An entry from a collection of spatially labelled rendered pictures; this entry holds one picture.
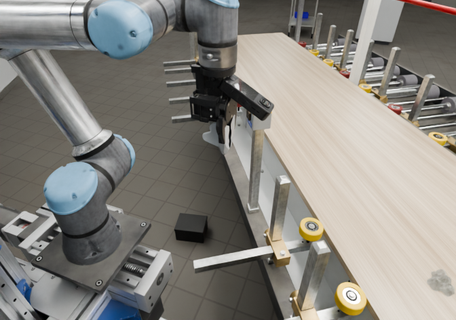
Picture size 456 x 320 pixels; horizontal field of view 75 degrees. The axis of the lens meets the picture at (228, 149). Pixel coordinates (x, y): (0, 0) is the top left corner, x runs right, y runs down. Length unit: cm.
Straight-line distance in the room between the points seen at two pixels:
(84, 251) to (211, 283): 124
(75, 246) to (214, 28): 61
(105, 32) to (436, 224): 118
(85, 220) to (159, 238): 146
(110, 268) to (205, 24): 62
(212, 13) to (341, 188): 92
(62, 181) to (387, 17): 628
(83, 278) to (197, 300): 116
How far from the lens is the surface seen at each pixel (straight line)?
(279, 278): 121
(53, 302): 98
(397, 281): 108
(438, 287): 111
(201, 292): 197
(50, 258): 95
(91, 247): 87
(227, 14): 55
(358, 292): 100
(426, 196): 140
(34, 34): 57
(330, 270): 127
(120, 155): 86
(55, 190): 77
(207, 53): 57
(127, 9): 46
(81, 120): 82
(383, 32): 667
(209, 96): 62
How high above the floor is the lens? 172
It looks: 36 degrees down
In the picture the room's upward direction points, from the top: straight up
